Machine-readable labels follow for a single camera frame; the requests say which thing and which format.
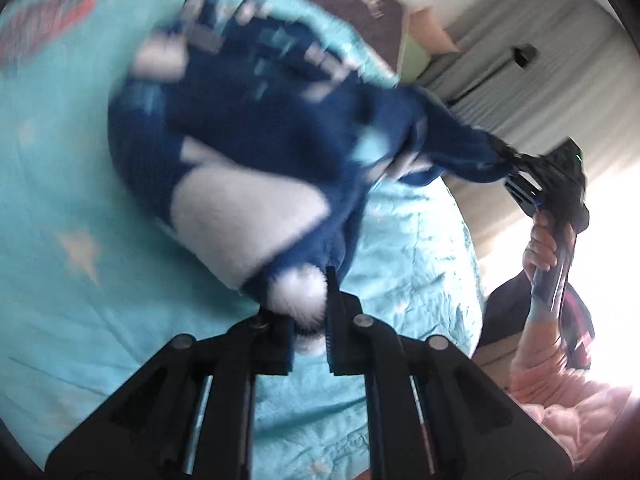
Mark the black floor lamp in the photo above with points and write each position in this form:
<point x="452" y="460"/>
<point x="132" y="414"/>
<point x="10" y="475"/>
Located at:
<point x="522" y="54"/>

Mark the grey pleated curtain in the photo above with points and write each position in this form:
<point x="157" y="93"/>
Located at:
<point x="540" y="100"/>

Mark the pink pillow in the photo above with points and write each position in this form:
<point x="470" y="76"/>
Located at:
<point x="432" y="30"/>

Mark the floral folded cloth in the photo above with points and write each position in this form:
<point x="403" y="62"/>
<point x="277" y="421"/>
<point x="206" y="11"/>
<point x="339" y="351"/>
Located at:
<point x="45" y="20"/>

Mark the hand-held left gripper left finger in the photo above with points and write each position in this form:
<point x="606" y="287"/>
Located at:
<point x="272" y="347"/>

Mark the small green pillow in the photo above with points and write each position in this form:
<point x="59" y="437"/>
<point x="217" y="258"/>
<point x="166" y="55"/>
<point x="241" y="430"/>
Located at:
<point x="414" y="60"/>

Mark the navy fleece star-print robe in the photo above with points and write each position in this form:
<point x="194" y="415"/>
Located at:
<point x="260" y="125"/>

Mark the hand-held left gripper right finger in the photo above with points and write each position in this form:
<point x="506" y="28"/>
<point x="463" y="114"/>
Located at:
<point x="340" y="340"/>

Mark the teal star-print quilted blanket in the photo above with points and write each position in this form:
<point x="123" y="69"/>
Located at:
<point x="75" y="210"/>

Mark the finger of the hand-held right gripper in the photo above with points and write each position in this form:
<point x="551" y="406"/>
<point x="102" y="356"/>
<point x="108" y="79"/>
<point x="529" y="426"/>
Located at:
<point x="520" y="157"/>
<point x="527" y="192"/>

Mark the dark plaid cloth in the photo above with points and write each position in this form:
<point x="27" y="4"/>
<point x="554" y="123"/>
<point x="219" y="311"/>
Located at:
<point x="505" y="315"/>

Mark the person's right hand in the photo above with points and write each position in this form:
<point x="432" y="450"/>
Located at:
<point x="540" y="247"/>

